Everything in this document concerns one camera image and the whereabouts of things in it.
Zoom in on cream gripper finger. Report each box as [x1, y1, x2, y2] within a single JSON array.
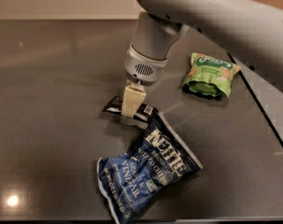
[[121, 81, 147, 118]]

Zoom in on black rxbar chocolate bar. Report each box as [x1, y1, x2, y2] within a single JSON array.
[[103, 95, 158, 123]]

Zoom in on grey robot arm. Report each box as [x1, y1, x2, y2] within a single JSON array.
[[121, 0, 283, 117]]

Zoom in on blue Kettle chip bag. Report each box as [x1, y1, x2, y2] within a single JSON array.
[[97, 113, 203, 224]]

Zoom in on green snack bag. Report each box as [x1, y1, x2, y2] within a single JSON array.
[[182, 52, 241, 97]]

